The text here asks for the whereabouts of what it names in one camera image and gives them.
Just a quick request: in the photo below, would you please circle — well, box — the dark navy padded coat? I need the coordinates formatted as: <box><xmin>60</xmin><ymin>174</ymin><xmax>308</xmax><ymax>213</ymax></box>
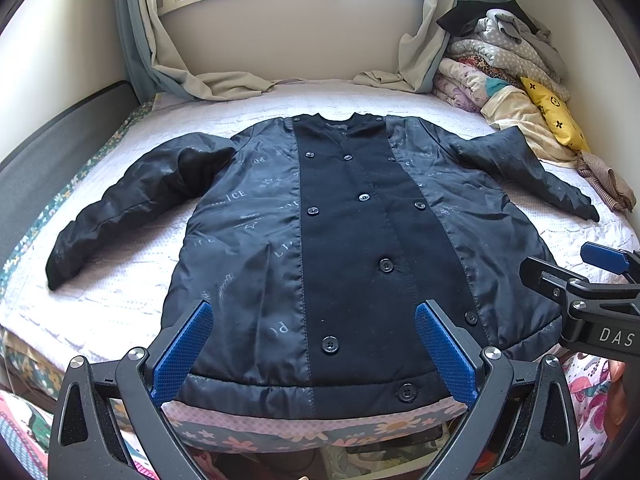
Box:
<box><xmin>46</xmin><ymin>115</ymin><xmax>599</xmax><ymax>419</ymax></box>

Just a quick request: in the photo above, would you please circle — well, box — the white quilted bed cover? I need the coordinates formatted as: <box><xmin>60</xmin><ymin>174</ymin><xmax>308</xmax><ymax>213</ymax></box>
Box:
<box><xmin>0</xmin><ymin>78</ymin><xmax>637</xmax><ymax>380</ymax></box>

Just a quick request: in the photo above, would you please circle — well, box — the brown knitted cloth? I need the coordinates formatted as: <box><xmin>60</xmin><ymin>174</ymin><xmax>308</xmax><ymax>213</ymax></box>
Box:
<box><xmin>576</xmin><ymin>152</ymin><xmax>637</xmax><ymax>212</ymax></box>

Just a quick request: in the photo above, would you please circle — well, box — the green floral bed sheet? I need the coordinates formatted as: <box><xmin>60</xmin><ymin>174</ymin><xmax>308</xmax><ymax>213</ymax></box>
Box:
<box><xmin>1</xmin><ymin>101</ymin><xmax>162</xmax><ymax>408</ymax></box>

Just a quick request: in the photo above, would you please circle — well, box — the yellow patterned pillow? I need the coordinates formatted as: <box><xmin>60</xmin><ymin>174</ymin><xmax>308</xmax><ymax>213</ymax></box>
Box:
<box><xmin>521</xmin><ymin>77</ymin><xmax>591</xmax><ymax>153</ymax></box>

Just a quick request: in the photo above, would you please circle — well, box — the pink floral folded quilt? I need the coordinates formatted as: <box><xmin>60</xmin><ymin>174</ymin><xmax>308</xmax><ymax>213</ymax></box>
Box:
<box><xmin>432</xmin><ymin>58</ymin><xmax>521</xmax><ymax>116</ymax></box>

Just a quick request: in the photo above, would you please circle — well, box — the grey padded headboard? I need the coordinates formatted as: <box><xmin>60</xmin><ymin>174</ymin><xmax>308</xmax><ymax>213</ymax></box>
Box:
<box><xmin>0</xmin><ymin>81</ymin><xmax>139</xmax><ymax>261</ymax></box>

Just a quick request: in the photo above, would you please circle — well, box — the grey dotted folded quilt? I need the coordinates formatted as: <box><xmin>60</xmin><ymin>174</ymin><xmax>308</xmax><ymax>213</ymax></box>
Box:
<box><xmin>447</xmin><ymin>8</ymin><xmax>570</xmax><ymax>101</ymax></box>

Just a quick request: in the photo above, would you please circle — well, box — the beige left curtain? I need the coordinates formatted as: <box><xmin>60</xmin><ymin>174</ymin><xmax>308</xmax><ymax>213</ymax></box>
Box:
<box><xmin>115</xmin><ymin>0</ymin><xmax>281</xmax><ymax>102</ymax></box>

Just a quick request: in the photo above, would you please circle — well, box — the beige curtain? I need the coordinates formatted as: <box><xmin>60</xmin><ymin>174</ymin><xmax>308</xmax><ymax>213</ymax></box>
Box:
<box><xmin>115</xmin><ymin>0</ymin><xmax>281</xmax><ymax>102</ymax></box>
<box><xmin>354</xmin><ymin>0</ymin><xmax>509</xmax><ymax>93</ymax></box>

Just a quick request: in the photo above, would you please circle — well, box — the black garment on pile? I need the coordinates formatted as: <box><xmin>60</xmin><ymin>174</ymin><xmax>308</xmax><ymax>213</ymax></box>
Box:
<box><xmin>436</xmin><ymin>0</ymin><xmax>530</xmax><ymax>37</ymax></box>

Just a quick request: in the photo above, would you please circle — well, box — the beige right curtain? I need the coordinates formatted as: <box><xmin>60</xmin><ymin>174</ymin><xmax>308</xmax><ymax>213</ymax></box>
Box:
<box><xmin>354</xmin><ymin>0</ymin><xmax>509</xmax><ymax>93</ymax></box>

